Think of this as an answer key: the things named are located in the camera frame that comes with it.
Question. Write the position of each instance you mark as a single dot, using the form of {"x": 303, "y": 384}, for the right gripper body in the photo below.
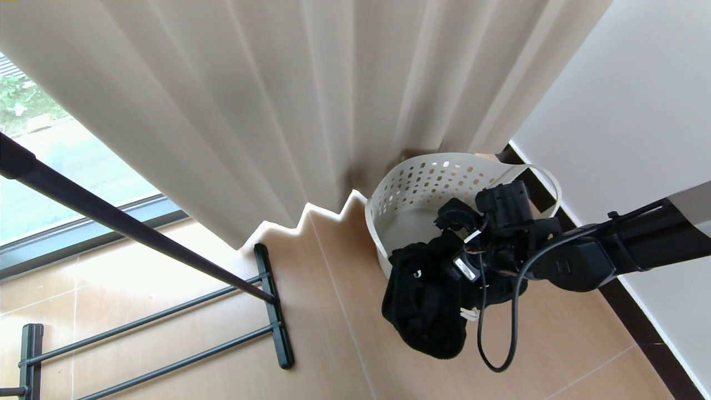
{"x": 572, "y": 266}

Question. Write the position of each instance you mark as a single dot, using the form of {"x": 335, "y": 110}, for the white laundry basket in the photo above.
{"x": 422, "y": 183}

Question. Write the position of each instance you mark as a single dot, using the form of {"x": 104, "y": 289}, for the black clothes rack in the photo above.
{"x": 111, "y": 216}

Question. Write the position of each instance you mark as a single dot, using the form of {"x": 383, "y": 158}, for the beige curtain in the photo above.
{"x": 250, "y": 111}

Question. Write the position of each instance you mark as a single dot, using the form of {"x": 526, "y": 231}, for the window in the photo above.
{"x": 66, "y": 166}

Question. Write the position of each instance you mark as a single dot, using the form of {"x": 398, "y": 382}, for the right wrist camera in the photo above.
{"x": 458, "y": 214}

